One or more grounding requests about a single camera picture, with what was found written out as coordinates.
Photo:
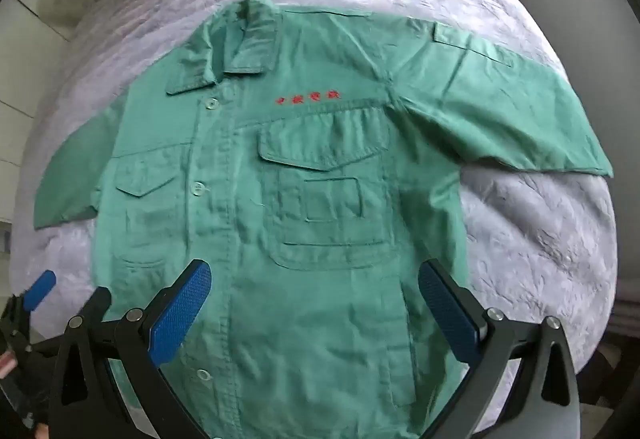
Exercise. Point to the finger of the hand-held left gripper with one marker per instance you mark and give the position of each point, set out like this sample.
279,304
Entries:
40,288
99,301

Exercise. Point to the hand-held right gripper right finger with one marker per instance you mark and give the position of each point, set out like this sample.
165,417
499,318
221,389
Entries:
447,314

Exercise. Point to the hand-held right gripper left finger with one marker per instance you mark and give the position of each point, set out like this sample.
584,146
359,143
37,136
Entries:
180,314

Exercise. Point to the green button-up shirt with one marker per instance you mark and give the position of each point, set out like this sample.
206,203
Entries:
300,219

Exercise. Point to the person's left hand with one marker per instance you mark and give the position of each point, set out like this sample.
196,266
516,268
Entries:
30,411

